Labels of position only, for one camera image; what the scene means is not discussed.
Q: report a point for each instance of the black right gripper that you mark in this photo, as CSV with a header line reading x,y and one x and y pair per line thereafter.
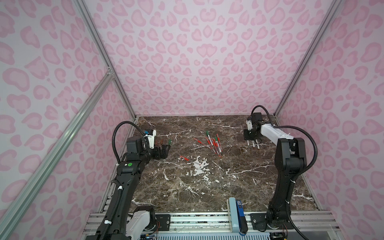
x,y
246,137

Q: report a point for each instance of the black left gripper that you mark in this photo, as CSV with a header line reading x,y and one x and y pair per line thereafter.
x,y
164,152

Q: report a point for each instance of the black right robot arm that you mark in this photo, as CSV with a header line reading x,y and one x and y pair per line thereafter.
x,y
290,162

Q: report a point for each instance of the corner frame post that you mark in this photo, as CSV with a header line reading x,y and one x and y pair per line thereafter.
x,y
91,26
329,17

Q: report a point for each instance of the green cap pen upright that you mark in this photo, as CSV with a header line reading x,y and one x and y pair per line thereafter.
x,y
208,137

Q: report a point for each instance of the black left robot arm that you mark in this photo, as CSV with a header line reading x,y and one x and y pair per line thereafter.
x,y
118,223

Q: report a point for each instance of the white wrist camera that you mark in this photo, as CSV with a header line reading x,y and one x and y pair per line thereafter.
x,y
249,125
150,134

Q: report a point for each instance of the left corner frame post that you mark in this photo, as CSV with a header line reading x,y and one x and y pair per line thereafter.
x,y
91,26

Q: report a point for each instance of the aluminium frame diagonal bar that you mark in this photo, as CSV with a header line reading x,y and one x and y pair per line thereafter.
x,y
21,204

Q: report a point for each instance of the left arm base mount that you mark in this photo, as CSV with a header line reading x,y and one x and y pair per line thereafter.
x,y
144,218

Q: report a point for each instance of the blue device on rail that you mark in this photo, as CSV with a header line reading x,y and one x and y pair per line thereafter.
x,y
243,226

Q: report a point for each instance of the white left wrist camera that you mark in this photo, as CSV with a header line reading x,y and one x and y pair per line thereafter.
x,y
150,134

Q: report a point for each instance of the red pen cluster centre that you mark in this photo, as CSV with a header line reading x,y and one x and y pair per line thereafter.
x,y
215,147

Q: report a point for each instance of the aluminium front rail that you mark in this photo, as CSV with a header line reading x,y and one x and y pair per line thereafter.
x,y
315,225

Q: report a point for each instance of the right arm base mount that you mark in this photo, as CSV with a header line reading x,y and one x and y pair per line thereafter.
x,y
261,222

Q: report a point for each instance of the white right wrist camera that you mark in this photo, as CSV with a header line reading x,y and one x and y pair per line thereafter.
x,y
249,125

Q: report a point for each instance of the red pen cluster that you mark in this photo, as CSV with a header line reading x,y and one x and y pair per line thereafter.
x,y
215,147
218,143

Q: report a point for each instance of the right corner frame post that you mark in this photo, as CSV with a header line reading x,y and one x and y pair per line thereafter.
x,y
329,17

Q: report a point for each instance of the light blue rail bracket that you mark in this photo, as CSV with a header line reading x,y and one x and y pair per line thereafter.
x,y
233,215

